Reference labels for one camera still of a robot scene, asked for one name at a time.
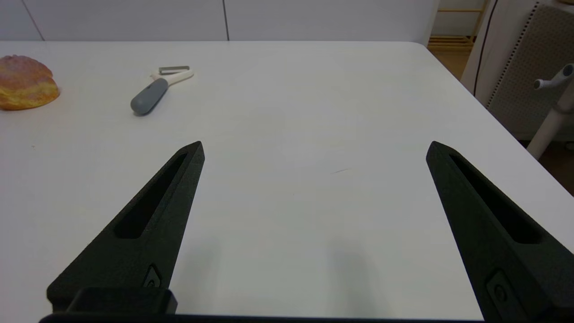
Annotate wooden shelf frame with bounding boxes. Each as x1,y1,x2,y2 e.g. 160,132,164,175
428,0,488,51

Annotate white side table leg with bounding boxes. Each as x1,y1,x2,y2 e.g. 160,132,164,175
527,83,574,160

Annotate thin black cable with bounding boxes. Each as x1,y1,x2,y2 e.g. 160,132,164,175
473,0,499,97

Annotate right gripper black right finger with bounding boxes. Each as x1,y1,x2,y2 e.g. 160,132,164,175
426,141,574,323

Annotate cream puff bread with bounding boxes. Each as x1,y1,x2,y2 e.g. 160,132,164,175
0,55,60,111

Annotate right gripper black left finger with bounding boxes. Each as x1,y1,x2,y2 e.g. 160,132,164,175
47,141,205,314

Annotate grey handled white peeler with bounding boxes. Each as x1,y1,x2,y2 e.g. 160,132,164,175
130,66,195,116

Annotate white perforated pegboard panel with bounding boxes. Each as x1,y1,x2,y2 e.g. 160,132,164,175
487,4,574,140

